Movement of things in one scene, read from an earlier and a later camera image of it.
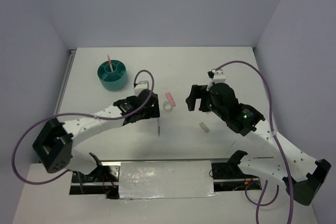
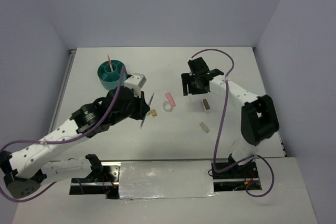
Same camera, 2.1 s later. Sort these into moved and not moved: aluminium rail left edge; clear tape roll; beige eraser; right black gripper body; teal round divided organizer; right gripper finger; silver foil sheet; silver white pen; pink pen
Moved: right black gripper body; right gripper finger; silver white pen
Not moved: pink pen; aluminium rail left edge; clear tape roll; silver foil sheet; teal round divided organizer; beige eraser
